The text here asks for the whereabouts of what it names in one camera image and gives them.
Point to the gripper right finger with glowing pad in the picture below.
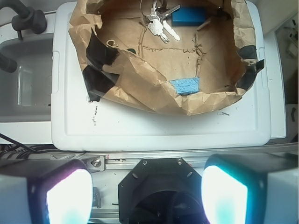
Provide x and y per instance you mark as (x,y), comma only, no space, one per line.
(260,188)

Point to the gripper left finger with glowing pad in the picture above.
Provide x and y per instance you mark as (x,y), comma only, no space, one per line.
(44,191)

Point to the blue sponge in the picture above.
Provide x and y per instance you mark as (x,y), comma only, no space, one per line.
(186,86)

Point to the white plastic lid tray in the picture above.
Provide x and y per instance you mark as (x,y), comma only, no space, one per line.
(78,124)

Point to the crumpled brown paper bag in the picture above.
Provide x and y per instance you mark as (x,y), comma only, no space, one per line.
(122,61)

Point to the black faucet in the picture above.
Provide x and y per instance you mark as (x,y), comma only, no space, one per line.
(26,19)

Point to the blue rectangular block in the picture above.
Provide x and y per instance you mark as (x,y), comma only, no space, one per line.
(189,16)

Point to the silver key long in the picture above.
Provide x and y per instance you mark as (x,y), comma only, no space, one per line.
(170,30)

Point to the silver key front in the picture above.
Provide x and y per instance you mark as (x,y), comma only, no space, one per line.
(156,28)

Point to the silver key upper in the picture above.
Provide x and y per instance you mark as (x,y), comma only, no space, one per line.
(164,12)

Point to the metal corner bracket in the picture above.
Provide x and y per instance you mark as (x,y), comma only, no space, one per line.
(95,164)

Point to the aluminium extrusion rail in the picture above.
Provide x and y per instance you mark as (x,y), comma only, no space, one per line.
(196,158)

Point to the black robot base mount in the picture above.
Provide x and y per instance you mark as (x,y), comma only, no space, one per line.
(161,191)

